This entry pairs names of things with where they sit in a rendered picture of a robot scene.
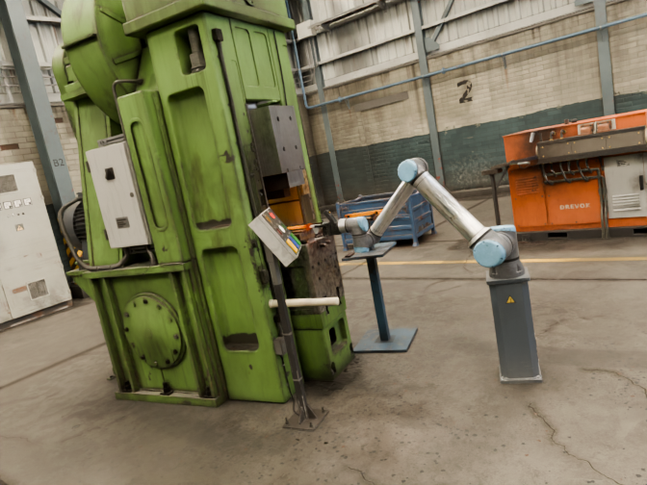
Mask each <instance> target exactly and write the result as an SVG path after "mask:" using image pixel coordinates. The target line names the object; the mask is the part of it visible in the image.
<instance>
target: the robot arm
mask: <svg viewBox="0 0 647 485"><path fill-rule="evenodd" d="M398 175H399V177H400V179H401V180H402V182H401V184H400V185H399V187H398V188H397V190H396V191H395V193H394V194H393V196H392V197H391V199H390V200H389V202H388V203H387V204H386V206H385V207H384V209H383V210H382V212H381V213H380V215H379V216H378V218H377V219H376V221H375V222H374V224H373V225H372V226H371V228H370V229H369V230H368V228H369V226H368V221H367V220H366V219H365V218H364V217H350V218H340V219H339V220H338V221H337V219H336V218H335V217H334V216H333V214H331V213H330V211H329V210H326V211H324V212H323V213H324V215H325V216H326V217H327V219H328V220H329V221H327V222H323V224H315V225H311V226H309V228H313V230H314V232H315V234H318V232H319V233H321V231H322V229H323V236H324V237H327V236H325V235H328V236H333V235H341V234H343V233H351V235H352V242H353V248H354V252H355V253H364V252H368V251H369V247H371V246H373V245H374V244H377V243H379V242H380V241H381V236H382V235H383V233H384V232H385V230H386V229H387V227H388V226H389V225H390V223H391V222H392V220H393V219H394V217H395V216H396V215H397V213H398V212H399V210H400V209H401V207H402V206H403V204H404V203H405V202H406V200H407V199H408V197H409V196H410V195H411V193H413V191H414V190H415V189H416V190H417V191H418V192H419V193H420V194H421V195H422V196H423V197H424V198H425V199H426V200H427V201H428V202H429V203H430V204H431V205H432V206H433V207H434V208H435V209H436V210H437V211H438V212H439V213H440V214H441V215H442V216H443V217H444V218H445V219H446V220H447V221H448V222H449V223H450V224H451V225H452V226H453V227H454V228H455V229H456V230H457V231H458V232H459V233H460V234H461V235H462V236H463V237H464V238H465V239H466V240H467V241H468V242H469V248H470V249H471V250H472V251H473V252H474V258H475V260H476V261H477V263H479V264H480V265H481V266H483V267H485V268H489V271H488V273H489V277H491V278H494V279H510V278H515V277H519V276H522V275H524V274H525V273H526V272H525V268H524V266H523V264H522V262H521V261H520V257H519V249H518V242H517V234H516V229H515V226H514V225H499V226H492V227H484V226H483V225H482V224H481V223H480V222H479V221H477V220H476V219H475V218H474V217H473V216H472V215H471V214H470V213H469V212H468V211H467V210H466V209H465V208H464V207H463V206H462V205H461V204H460V203H459V202H458V201H457V200H456V199H455V198H454V197H453V196H452V195H451V194H450V193H449V192H448V191H447V190H446V189H445V188H444V187H443V186H441V185H440V184H439V183H438V182H437V181H436V180H435V179H434V178H433V177H432V176H431V175H430V174H429V173H428V165H427V162H426V161H425V160H424V159H422V158H413V159H410V160H405V161H404V162H402V163H401V164H400V165H399V168H398ZM367 231H368V232H367ZM366 232H367V233H366Z"/></svg>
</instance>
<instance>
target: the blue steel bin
mask: <svg viewBox="0 0 647 485"><path fill-rule="evenodd" d="M393 194H394V192H387V193H380V194H373V195H365V196H362V195H361V194H359V195H358V198H356V199H355V200H349V201H346V202H344V203H341V204H340V203H339V202H338V203H336V210H337V215H338V220H339V219H340V218H344V217H345V215H350V214H352V213H354V212H355V211H357V213H364V212H370V211H376V210H379V209H381V208H383V207H385V206H386V204H387V203H388V202H389V200H390V199H391V197H392V196H393ZM430 229H431V234H430V235H435V234H437V232H436V230H435V224H434V218H433V211H432V205H431V204H430V203H429V202H428V201H427V200H426V199H425V198H424V197H423V196H422V195H421V194H420V193H419V192H418V191H417V190H414V191H413V193H411V195H410V196H409V197H408V199H407V200H406V202H405V203H404V204H403V206H402V207H401V212H400V213H397V215H396V216H395V217H394V219H393V220H392V222H391V223H390V225H389V226H388V227H387V229H386V230H385V232H384V233H383V235H382V236H381V242H384V241H396V240H409V239H413V245H412V246H418V245H419V242H418V237H420V236H422V235H423V234H424V233H425V232H427V231H428V230H430ZM341 236H342V241H343V247H344V249H343V251H348V250H349V248H348V243H353V242H352V235H351V233H343V234H341Z"/></svg>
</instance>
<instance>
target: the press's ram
mask: <svg viewBox="0 0 647 485"><path fill-rule="evenodd" d="M249 116H250V121H251V126H252V130H253V135H254V139H255V144H256V148H257V153H258V158H259V163H260V167H261V171H262V176H263V177H265V176H271V175H275V174H281V173H285V172H290V171H294V170H299V169H303V168H305V162H304V158H303V153H302V148H301V143H300V137H299V132H298V124H297V119H296V114H295V109H294V106H266V107H262V108H258V109H254V110H250V111H249Z"/></svg>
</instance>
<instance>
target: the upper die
mask: <svg viewBox="0 0 647 485"><path fill-rule="evenodd" d="M263 181H264V186H265V190H266V191H277V190H283V189H289V188H292V187H295V186H299V185H302V184H305V182H304V177H303V172H302V169H299V170H294V171H290V172H285V173H281V174H275V175H271V176H265V177H263Z"/></svg>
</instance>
